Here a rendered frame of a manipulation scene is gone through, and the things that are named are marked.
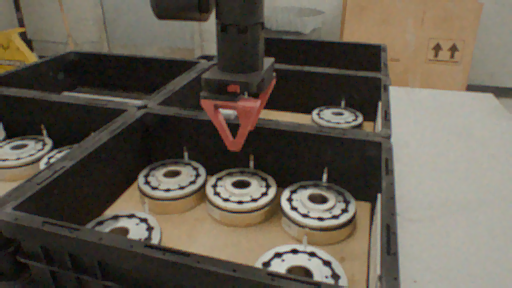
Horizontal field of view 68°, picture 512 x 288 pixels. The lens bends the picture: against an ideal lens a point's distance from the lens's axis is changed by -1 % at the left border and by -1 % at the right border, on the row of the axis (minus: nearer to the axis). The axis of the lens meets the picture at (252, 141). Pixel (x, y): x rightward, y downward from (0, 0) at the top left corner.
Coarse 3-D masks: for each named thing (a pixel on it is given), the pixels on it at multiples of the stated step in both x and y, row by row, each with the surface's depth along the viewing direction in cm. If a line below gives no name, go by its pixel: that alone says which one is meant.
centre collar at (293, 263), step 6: (294, 258) 42; (300, 258) 42; (282, 264) 41; (288, 264) 41; (294, 264) 41; (300, 264) 41; (306, 264) 41; (312, 264) 41; (282, 270) 40; (288, 270) 41; (312, 270) 40; (318, 270) 40; (312, 276) 40; (318, 276) 39
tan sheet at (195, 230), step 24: (168, 216) 54; (192, 216) 54; (360, 216) 54; (168, 240) 50; (192, 240) 50; (216, 240) 50; (240, 240) 50; (264, 240) 50; (288, 240) 50; (360, 240) 50; (360, 264) 46
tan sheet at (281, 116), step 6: (264, 114) 86; (270, 114) 86; (276, 114) 86; (282, 114) 86; (288, 114) 86; (294, 114) 86; (300, 114) 86; (282, 120) 83; (288, 120) 83; (294, 120) 83; (300, 120) 83; (306, 120) 83; (366, 126) 80; (372, 126) 80
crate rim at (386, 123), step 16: (208, 64) 86; (192, 80) 78; (384, 80) 76; (160, 96) 68; (384, 96) 68; (192, 112) 62; (384, 112) 62; (320, 128) 56; (336, 128) 57; (384, 128) 56
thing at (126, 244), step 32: (256, 128) 58; (288, 128) 56; (384, 160) 48; (32, 192) 42; (384, 192) 42; (0, 224) 38; (32, 224) 37; (64, 224) 37; (384, 224) 37; (96, 256) 36; (128, 256) 34; (160, 256) 33; (192, 256) 33; (384, 256) 33
